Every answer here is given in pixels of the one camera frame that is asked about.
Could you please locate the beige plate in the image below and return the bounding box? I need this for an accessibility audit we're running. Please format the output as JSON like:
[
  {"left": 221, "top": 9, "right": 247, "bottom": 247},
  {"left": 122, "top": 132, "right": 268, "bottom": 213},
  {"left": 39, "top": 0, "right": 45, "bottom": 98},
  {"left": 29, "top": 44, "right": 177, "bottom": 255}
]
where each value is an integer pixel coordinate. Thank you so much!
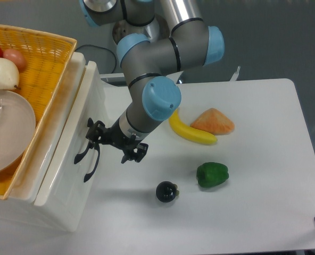
[{"left": 0, "top": 90, "right": 36, "bottom": 171}]

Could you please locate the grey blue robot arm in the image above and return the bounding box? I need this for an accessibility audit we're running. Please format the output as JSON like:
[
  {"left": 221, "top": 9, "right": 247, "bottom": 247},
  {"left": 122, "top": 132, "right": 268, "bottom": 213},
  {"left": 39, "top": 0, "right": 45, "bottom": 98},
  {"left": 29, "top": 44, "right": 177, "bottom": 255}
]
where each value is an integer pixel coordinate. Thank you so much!
[{"left": 86, "top": 1, "right": 225, "bottom": 162}]

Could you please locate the black round mangosteen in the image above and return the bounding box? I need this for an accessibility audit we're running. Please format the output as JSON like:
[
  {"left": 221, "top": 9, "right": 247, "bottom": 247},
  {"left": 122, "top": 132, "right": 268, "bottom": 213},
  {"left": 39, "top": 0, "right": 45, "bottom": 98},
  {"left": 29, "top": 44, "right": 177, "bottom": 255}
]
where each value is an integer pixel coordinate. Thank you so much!
[{"left": 155, "top": 181, "right": 179, "bottom": 203}]

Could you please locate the white toy pear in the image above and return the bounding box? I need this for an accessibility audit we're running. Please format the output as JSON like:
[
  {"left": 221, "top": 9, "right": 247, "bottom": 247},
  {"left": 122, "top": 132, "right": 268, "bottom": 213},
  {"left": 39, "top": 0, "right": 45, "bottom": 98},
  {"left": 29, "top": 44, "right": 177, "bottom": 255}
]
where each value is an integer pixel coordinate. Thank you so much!
[{"left": 0, "top": 58, "right": 20, "bottom": 90}]

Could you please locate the yellow toy banana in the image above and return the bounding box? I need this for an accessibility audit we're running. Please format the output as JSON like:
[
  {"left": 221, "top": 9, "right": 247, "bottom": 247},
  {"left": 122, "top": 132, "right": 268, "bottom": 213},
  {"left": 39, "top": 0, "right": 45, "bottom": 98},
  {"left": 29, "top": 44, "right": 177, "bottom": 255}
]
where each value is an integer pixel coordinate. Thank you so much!
[{"left": 169, "top": 109, "right": 217, "bottom": 145}]

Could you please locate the black cable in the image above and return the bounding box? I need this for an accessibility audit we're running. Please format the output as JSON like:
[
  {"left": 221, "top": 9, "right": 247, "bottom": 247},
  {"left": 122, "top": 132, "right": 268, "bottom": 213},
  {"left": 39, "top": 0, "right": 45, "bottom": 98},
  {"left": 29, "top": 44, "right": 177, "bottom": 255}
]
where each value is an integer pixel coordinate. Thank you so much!
[{"left": 74, "top": 44, "right": 118, "bottom": 73}]

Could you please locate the white top drawer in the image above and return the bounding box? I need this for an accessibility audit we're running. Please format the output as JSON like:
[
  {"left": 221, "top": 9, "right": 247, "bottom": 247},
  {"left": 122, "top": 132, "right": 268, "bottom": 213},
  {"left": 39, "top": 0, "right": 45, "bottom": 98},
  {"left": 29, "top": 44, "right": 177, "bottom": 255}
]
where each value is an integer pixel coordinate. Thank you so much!
[{"left": 35, "top": 61, "right": 107, "bottom": 232}]

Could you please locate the green bell pepper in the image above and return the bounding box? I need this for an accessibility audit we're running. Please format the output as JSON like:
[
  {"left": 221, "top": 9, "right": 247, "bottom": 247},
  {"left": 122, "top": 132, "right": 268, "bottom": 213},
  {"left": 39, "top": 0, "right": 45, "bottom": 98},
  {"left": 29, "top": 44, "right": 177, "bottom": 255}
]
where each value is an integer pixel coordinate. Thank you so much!
[{"left": 196, "top": 162, "right": 229, "bottom": 188}]

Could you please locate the black lower drawer handle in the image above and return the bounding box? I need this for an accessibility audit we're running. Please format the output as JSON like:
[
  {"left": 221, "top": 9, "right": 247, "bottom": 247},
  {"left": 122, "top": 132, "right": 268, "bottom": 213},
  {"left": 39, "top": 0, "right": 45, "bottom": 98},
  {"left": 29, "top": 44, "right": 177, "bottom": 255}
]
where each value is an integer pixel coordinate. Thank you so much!
[{"left": 83, "top": 145, "right": 101, "bottom": 183}]

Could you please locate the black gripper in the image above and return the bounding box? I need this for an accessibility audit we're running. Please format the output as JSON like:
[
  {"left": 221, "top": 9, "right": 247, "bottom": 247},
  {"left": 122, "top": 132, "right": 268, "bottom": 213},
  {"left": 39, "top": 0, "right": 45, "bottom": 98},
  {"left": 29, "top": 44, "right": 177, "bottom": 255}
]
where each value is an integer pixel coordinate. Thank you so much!
[{"left": 86, "top": 117, "right": 148, "bottom": 164}]

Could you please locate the pink toy peach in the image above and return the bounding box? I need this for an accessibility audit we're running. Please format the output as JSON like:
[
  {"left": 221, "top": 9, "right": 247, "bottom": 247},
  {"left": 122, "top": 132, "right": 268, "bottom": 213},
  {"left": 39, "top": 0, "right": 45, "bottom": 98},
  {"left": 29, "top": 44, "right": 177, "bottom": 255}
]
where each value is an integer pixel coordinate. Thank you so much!
[{"left": 3, "top": 48, "right": 27, "bottom": 72}]

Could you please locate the yellow wicker basket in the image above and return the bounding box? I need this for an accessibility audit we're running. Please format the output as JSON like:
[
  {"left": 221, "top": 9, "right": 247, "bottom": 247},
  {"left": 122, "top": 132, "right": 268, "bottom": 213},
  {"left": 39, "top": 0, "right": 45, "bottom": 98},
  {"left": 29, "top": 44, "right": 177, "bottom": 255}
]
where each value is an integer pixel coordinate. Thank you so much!
[{"left": 0, "top": 24, "right": 77, "bottom": 200}]

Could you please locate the orange fruit slice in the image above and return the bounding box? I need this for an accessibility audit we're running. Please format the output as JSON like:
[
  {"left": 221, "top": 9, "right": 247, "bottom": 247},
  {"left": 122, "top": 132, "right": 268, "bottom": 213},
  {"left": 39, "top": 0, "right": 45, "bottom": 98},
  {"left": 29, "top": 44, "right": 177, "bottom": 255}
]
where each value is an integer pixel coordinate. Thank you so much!
[{"left": 190, "top": 108, "right": 235, "bottom": 135}]

